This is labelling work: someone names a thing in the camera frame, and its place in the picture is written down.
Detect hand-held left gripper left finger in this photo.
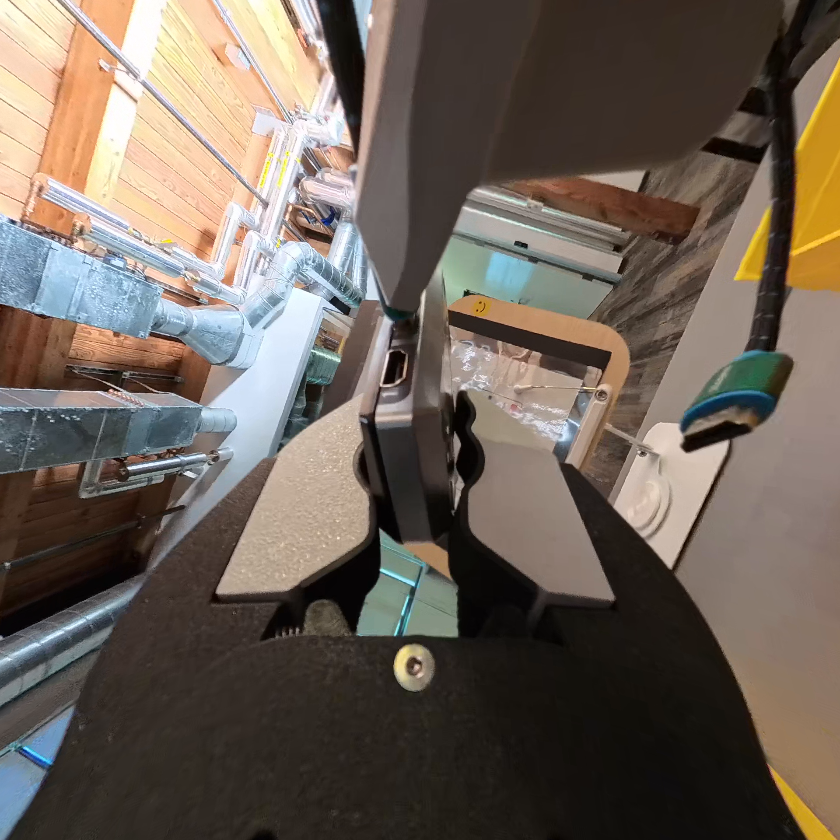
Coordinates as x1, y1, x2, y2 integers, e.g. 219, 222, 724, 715
215, 397, 383, 634

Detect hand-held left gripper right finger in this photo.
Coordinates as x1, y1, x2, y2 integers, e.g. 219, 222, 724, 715
449, 390, 618, 636

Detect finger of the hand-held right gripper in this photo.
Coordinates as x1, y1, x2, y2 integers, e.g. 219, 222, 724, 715
482, 0, 785, 189
353, 0, 547, 324

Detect dark grey hdmi switch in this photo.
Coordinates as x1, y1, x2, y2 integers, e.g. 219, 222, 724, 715
357, 276, 462, 547

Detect yellow plastic storage bin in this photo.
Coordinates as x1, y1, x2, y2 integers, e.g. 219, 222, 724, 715
734, 58, 840, 291
766, 766, 840, 840

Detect green plug braided hdmi cable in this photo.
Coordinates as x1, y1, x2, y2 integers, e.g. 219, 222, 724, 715
314, 0, 823, 455

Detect wooden beam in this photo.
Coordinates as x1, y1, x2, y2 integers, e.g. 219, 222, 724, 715
505, 174, 701, 245

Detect insulated silver pipes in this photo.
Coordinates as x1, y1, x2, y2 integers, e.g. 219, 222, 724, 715
210, 105, 368, 309

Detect instruction sign on white stand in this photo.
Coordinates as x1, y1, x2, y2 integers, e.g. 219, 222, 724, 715
446, 295, 734, 571

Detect rectangular metal air duct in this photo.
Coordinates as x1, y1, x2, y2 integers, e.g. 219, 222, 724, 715
0, 387, 238, 475
0, 217, 263, 368

